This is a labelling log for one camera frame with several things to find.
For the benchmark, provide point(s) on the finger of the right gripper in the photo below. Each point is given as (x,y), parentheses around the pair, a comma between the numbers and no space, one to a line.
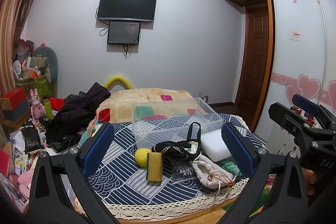
(305,104)

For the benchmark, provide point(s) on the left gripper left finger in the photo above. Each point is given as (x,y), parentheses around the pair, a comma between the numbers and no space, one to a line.
(49,202)

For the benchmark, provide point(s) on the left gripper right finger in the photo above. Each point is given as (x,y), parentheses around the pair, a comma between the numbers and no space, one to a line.
(286,202)

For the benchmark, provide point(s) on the green knitted cloth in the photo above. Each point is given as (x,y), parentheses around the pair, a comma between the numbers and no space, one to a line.
(230,166)

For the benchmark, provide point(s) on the white drawstring pouch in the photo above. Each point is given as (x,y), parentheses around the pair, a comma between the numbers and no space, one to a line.
(210,174)

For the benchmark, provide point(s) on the white foam block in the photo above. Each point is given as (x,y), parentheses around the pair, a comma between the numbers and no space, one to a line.
(214,146)

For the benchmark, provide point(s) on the black mesh bag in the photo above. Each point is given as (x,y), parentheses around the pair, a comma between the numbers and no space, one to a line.
(189,149)

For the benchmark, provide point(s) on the yellow green sponge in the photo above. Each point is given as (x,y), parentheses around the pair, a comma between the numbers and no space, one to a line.
(154,167)

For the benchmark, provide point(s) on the grey gloves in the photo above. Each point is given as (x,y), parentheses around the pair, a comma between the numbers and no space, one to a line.
(181,171)

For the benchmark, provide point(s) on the brown wooden door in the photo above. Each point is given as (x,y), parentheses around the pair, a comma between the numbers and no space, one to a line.
(254,61)

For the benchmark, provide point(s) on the blue white patterned tablecloth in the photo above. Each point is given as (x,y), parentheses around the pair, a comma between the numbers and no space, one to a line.
(123,188)

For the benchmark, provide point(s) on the green bottle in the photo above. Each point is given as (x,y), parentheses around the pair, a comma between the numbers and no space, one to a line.
(48,109)

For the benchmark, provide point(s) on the white wardrobe with hearts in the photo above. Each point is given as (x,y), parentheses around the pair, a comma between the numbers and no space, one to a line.
(304,57)

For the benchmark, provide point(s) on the pink rabbit toy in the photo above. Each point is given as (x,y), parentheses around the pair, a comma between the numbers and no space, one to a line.
(37,109)

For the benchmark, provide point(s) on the dark clothes pile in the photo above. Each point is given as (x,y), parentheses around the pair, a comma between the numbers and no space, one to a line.
(64,130)

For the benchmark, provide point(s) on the red box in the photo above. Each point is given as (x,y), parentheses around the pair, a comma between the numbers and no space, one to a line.
(12,99)

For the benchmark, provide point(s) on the beige patterned blanket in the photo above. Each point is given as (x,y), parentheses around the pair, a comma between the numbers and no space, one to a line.
(147,101)

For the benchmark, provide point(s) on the green cardboard box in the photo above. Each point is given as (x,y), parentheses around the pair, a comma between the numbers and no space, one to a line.
(45,89)

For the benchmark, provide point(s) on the grey green neck pillow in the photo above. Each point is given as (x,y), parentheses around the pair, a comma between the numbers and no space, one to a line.
(45,51)

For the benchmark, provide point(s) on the clear plastic storage box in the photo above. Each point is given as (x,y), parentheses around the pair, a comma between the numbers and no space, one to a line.
(156,122)

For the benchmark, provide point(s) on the yellow foam tube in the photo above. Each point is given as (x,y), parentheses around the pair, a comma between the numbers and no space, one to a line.
(118,79)

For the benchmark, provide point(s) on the striped brown curtain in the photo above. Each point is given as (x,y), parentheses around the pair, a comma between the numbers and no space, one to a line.
(13,18)

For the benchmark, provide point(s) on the small black wall monitor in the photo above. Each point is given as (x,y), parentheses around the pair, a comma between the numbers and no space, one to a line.
(123,33)

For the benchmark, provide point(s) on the large black wall television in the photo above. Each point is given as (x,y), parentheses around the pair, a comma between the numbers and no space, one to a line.
(130,10)

